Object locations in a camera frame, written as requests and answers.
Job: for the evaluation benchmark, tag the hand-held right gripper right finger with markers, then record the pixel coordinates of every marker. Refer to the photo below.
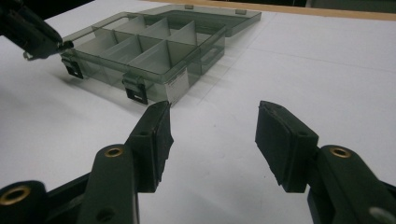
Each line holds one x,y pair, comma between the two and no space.
285,146

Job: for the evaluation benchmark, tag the smoky clear plastic compartment box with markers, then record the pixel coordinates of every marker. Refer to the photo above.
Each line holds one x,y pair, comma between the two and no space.
162,49

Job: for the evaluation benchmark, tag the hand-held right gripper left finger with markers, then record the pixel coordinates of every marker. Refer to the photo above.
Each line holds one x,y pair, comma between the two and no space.
149,146

